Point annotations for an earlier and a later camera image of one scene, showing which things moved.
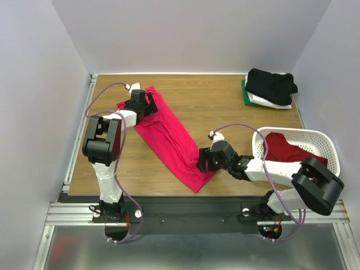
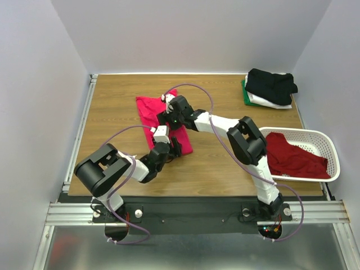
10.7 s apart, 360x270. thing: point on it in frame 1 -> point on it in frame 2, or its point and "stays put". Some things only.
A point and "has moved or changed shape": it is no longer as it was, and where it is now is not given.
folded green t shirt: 246,96 stays put
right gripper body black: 205,160 -> 162,118
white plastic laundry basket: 311,140 stays put
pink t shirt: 167,138 has moved or changed shape
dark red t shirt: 279,150 stays put
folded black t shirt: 278,88 stays put
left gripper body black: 150,104 -> 176,146
